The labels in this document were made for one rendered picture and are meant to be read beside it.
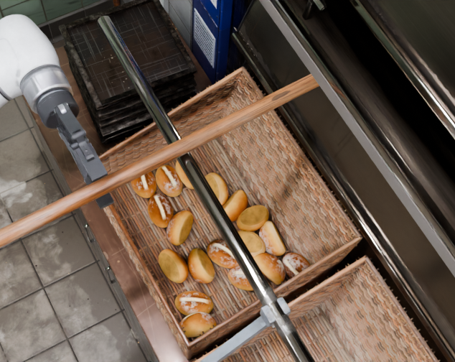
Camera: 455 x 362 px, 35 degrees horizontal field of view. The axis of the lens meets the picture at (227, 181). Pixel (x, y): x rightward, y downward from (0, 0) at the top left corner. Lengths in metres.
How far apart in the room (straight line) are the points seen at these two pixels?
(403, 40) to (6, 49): 0.75
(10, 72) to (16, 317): 1.26
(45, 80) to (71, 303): 1.25
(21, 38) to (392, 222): 0.85
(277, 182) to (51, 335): 1.01
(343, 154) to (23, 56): 0.71
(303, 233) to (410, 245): 0.41
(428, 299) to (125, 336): 1.21
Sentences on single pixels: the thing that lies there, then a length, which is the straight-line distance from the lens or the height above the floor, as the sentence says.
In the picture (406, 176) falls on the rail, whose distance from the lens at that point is 1.13.
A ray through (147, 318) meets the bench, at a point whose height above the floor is 0.58.
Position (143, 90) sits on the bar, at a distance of 1.46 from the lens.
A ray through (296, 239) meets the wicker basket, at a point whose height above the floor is 0.62.
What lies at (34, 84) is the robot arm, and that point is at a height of 1.24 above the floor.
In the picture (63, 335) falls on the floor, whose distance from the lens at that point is 2.51.
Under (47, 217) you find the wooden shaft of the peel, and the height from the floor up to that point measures 1.20.
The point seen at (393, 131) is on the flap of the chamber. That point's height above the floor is 1.41.
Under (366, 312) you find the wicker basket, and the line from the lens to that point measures 1.79.
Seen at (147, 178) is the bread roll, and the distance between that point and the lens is 1.95.
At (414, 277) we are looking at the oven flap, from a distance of 1.59.
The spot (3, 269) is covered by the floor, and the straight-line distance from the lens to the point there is 2.61.
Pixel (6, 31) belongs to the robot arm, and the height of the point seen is 1.25.
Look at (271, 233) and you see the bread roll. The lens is 1.89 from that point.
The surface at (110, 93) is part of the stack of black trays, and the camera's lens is 1.90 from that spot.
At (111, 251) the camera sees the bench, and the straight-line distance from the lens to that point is 1.95.
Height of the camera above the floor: 2.41
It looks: 65 degrees down
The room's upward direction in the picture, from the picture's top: 7 degrees clockwise
